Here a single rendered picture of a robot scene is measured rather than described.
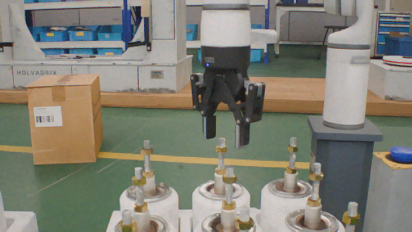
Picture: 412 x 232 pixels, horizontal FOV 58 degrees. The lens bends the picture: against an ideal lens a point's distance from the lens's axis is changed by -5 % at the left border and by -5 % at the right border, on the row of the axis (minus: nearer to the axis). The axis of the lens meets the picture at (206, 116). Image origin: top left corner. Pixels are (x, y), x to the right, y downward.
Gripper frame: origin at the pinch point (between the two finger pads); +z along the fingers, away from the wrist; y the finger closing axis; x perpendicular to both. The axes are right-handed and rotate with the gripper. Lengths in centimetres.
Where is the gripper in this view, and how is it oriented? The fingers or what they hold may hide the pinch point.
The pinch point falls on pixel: (224, 135)
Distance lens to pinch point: 62.0
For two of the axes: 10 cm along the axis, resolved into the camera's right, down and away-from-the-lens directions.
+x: 7.3, -1.8, 6.6
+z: 0.1, 9.7, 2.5
